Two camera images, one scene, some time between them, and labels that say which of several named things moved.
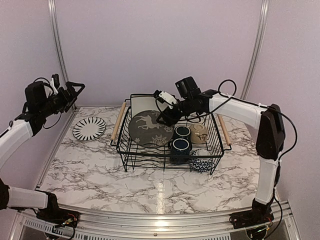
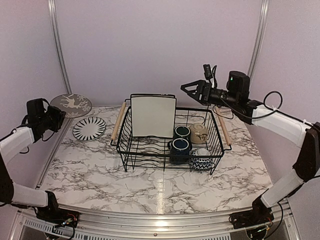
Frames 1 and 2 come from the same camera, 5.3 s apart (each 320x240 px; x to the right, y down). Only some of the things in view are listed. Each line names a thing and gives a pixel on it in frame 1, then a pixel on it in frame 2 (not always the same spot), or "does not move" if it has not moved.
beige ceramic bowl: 198,133 does not move
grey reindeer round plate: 145,130 -> 74,105
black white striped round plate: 89,129 does not move
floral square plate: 142,95 does not move
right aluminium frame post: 256,50 does not move
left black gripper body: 61,103 -> 54,119
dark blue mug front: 179,153 does not move
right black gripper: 168,115 -> 205,91
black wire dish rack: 143,140 does not move
